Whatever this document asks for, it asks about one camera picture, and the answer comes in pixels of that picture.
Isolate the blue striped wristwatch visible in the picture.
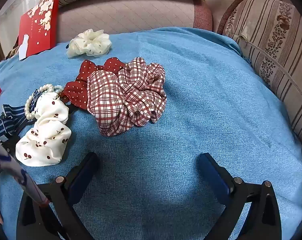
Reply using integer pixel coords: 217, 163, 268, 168
0, 89, 41, 143

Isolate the pearl bracelet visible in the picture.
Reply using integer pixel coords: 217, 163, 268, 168
24, 83, 65, 120

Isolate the pink sofa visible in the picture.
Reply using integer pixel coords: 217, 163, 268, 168
0, 0, 244, 60

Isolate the red lid with white flowers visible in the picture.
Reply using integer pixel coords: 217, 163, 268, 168
18, 0, 61, 61

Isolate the red plaid scrunchie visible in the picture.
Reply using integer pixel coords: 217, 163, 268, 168
87, 57, 167, 137

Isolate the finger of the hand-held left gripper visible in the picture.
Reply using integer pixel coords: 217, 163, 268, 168
0, 124, 33, 159

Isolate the red polka dot scrunchie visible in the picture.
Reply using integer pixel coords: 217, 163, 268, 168
58, 57, 126, 110

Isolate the wide striped floral pillow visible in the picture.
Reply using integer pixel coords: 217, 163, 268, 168
222, 0, 302, 153

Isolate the blue blanket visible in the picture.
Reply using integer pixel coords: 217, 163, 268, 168
0, 27, 302, 240

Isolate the white cherry print scrunchie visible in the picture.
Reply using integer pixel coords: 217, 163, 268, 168
15, 92, 72, 167

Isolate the cream dotted scrunchie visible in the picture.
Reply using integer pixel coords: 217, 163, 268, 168
66, 29, 113, 57

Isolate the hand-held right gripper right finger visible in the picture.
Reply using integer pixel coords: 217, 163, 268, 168
198, 152, 284, 240

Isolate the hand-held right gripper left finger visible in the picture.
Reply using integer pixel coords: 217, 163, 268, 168
16, 152, 100, 240

